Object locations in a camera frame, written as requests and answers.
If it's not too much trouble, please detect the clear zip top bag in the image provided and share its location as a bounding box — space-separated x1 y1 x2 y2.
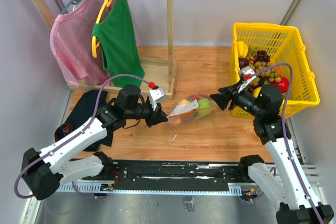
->
167 93 217 125

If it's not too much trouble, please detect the green tank top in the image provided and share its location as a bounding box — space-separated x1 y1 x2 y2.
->
92 0 145 78

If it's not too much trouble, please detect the wooden clothes rack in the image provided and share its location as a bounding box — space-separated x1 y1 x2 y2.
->
31 0 177 99

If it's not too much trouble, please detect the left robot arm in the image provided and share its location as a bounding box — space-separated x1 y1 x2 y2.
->
14 82 168 200

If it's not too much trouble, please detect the yellow lemon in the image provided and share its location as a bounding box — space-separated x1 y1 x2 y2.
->
253 87 261 98

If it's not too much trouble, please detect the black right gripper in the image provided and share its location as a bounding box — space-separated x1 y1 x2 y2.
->
210 80 263 118

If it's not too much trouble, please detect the dark grape bunch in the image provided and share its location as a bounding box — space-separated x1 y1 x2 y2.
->
255 50 270 63

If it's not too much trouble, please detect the green custard apple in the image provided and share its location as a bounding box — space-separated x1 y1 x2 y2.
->
197 98 213 116

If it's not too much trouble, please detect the yellow hanger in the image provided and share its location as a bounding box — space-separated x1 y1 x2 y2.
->
91 0 113 58

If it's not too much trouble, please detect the yellow plastic basket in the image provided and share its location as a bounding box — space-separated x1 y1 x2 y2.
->
229 23 320 118

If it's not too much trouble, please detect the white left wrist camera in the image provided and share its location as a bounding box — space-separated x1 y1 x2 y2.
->
149 82 166 111

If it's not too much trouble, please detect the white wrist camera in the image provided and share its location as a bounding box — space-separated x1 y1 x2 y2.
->
238 66 256 93
149 82 166 111

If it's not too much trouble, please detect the red apple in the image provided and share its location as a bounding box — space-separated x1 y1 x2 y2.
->
273 77 289 93

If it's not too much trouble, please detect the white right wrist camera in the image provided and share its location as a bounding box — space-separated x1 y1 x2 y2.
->
238 66 256 93

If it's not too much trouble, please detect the pink shirt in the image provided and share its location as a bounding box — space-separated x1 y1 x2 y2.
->
49 0 110 86

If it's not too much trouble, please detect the yellow bell pepper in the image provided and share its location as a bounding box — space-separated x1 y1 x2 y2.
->
237 41 249 58

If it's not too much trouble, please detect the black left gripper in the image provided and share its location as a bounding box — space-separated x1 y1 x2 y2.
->
125 99 169 128

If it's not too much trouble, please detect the dark navy cloth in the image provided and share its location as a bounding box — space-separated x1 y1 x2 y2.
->
54 90 113 152

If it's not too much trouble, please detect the brown longan bunch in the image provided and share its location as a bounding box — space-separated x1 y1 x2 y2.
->
249 61 282 89

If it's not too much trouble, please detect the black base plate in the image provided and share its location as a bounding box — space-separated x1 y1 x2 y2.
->
83 159 254 193

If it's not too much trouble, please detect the aluminium rail frame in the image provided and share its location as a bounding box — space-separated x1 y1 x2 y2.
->
20 150 334 223

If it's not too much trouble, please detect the yellow peach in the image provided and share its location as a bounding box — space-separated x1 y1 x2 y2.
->
178 99 190 105

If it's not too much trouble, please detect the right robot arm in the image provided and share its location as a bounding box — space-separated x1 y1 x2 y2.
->
210 84 334 223

